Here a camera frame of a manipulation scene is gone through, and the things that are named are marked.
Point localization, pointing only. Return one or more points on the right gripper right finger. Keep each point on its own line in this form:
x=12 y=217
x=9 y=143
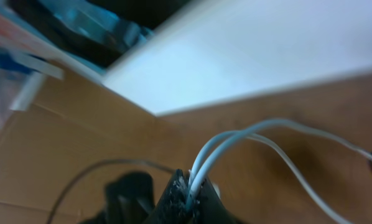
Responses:
x=208 y=208

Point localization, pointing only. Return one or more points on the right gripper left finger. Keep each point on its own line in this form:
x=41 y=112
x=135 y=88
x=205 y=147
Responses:
x=170 y=208

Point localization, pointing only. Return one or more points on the colourful patterned cloth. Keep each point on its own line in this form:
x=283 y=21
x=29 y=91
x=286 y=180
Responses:
x=23 y=69

